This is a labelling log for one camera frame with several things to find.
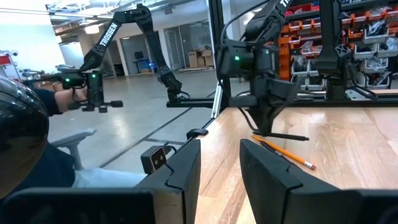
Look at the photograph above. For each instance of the grey office chair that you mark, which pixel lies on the grey office chair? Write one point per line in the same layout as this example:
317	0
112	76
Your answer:
73	140

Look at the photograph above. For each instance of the stacked cardboard boxes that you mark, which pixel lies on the stacked cardboard boxes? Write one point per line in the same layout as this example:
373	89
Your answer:
199	59

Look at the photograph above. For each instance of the yellow pencil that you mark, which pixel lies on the yellow pencil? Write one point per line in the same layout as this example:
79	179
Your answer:
289	154

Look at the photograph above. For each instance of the silver aluminium bar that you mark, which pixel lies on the silver aluminium bar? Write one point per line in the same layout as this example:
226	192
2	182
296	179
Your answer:
217	102

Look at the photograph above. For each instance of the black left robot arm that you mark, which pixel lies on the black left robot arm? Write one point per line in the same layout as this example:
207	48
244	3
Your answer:
264	21

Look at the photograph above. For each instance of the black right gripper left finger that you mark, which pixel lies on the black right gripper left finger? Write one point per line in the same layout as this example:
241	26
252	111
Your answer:
183	186

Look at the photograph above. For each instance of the small black table camera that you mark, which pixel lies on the small black table camera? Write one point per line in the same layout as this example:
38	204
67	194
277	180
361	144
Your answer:
154	160

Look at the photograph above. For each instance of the shelf with orange bins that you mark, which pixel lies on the shelf with orange bins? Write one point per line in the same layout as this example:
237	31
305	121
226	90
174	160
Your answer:
373	37

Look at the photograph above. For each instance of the black pen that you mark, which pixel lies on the black pen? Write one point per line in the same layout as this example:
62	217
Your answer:
292	137

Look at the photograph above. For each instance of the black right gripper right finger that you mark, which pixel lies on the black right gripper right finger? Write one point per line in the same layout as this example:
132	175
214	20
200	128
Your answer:
280	199

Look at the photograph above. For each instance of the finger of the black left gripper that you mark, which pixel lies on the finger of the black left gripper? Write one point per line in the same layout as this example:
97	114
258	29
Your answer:
270	116
258	118

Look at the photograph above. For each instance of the person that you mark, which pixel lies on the person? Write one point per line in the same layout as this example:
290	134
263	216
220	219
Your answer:
59	168

